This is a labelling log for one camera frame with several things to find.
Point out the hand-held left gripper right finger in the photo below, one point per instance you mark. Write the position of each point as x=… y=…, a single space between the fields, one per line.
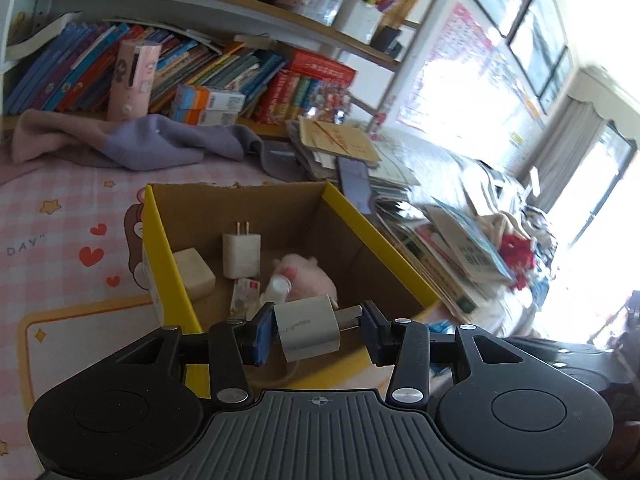
x=374 y=335

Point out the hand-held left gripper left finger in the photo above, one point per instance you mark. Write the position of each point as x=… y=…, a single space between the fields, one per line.
x=263 y=335

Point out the white cube charger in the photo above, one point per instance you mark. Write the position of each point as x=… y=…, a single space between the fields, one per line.
x=305 y=330

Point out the small white red box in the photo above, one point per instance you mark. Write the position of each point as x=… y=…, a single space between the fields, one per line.
x=245 y=292

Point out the small white bottle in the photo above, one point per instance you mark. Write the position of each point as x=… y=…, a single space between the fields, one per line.
x=277 y=287

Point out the pink plush toy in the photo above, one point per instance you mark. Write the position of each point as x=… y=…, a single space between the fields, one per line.
x=310 y=280

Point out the white plug adapter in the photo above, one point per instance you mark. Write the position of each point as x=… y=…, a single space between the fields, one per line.
x=241 y=255

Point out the cream rounded block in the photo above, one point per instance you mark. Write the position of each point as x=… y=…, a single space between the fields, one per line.
x=194 y=272

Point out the yellow cardboard box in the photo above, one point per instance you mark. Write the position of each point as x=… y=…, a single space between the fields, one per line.
x=300 y=220

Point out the stack of papers and booklets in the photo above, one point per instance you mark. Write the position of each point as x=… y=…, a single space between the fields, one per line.
x=425 y=255

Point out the red white cloth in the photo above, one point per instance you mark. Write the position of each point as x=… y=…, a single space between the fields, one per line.
x=515 y=252

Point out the white teal workbook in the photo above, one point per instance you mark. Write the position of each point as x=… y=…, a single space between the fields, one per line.
x=475 y=245

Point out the smartphone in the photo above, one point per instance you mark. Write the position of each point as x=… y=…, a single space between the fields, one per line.
x=356 y=185

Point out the brown paper envelope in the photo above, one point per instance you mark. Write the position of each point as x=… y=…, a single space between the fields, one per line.
x=340 y=140

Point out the beige curtain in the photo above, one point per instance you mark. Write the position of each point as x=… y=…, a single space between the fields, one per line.
x=575 y=150

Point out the purple cloth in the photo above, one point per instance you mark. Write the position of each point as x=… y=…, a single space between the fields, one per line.
x=160 y=140

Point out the orange blue white carton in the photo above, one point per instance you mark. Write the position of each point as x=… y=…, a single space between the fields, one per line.
x=207 y=97
x=202 y=116

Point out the row of red books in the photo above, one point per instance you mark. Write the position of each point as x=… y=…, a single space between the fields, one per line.
x=285 y=97

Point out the large red dictionary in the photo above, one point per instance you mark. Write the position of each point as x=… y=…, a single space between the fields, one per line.
x=322 y=67

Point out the black box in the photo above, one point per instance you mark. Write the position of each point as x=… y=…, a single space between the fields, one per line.
x=387 y=42

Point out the pink cloth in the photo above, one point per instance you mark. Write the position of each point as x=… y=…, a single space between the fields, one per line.
x=45 y=132

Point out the white pen holder box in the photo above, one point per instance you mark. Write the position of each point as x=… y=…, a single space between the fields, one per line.
x=357 y=20

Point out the row of colourful books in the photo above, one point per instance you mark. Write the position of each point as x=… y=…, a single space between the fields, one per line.
x=75 y=70

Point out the window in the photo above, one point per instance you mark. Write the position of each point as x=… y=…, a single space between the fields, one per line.
x=525 y=25

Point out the white bookshelf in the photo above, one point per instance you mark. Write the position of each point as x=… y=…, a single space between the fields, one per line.
x=150 y=5

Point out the white curled booklet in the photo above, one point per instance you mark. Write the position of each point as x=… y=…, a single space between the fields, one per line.
x=40 y=35

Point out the alphabet wall poster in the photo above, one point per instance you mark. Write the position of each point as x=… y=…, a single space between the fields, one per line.
x=465 y=60

